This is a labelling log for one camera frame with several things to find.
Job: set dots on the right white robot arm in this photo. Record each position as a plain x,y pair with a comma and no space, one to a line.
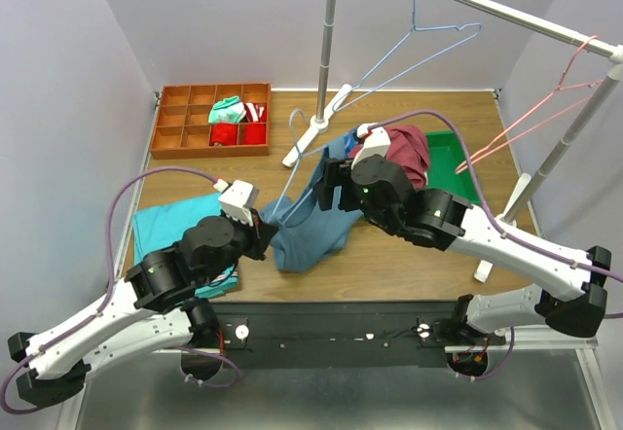
566,290

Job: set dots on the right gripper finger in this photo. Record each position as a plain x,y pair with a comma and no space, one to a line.
336,173
324,191

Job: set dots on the royal blue garment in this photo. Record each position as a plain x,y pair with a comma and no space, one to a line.
352,144

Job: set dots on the red cloth right compartment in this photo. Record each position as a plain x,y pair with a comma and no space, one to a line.
255,134

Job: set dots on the mint green sock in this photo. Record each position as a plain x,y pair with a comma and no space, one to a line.
230,110

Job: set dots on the red cloth compartment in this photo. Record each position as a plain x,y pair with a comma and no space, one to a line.
255,134
223,134

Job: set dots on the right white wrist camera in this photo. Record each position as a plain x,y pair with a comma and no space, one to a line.
375,141

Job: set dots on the maroon shirt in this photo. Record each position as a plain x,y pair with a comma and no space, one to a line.
406,160

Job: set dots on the green plastic tray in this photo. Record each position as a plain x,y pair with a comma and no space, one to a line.
445,155

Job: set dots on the turquoise folded shorts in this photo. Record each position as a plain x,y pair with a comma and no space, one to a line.
158,227

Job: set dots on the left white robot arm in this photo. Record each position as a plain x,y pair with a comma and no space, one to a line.
154,306

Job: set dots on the red cloth left compartment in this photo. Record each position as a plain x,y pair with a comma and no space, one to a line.
223,134

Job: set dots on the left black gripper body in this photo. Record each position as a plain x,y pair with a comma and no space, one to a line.
260,237

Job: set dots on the grey-blue tank top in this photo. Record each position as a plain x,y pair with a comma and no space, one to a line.
306,235

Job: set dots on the red white striped sock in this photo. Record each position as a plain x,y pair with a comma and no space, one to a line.
255,112

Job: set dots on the white clothes rack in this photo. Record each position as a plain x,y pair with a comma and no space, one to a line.
534,24

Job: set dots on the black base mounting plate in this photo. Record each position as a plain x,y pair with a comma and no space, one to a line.
315,335

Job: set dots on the orange compartment organizer box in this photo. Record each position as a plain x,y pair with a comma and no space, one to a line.
182,130

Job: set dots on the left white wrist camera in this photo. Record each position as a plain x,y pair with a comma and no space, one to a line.
237,199

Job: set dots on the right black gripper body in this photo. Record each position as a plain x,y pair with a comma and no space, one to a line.
350,198

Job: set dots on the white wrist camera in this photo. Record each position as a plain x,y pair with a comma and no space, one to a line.
375,141
237,199

